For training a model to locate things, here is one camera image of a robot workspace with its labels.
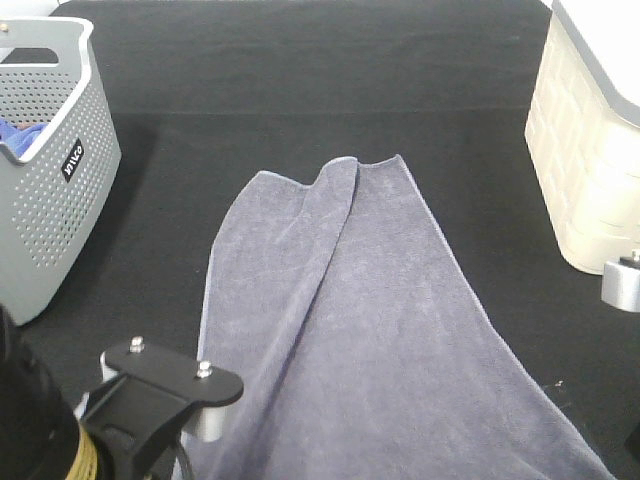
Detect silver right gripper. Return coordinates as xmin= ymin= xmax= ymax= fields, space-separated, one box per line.
xmin=601 ymin=249 xmax=639 ymax=313

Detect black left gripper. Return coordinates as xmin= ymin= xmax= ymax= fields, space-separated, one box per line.
xmin=80 ymin=337 xmax=244 ymax=479

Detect grey-purple towel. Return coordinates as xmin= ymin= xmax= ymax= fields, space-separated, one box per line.
xmin=186 ymin=157 xmax=609 ymax=479

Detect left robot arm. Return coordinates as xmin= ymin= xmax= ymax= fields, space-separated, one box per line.
xmin=1 ymin=311 xmax=244 ymax=479

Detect blue towel in basket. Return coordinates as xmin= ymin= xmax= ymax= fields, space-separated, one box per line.
xmin=0 ymin=118 xmax=47 ymax=157

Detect cream basket with grey rim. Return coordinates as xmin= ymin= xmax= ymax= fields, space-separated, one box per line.
xmin=524 ymin=1 xmax=639 ymax=275

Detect grey perforated laundry basket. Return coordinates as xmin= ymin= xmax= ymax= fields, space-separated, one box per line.
xmin=1 ymin=17 xmax=121 ymax=325

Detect black table cloth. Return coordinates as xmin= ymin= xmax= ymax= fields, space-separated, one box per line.
xmin=23 ymin=1 xmax=639 ymax=479

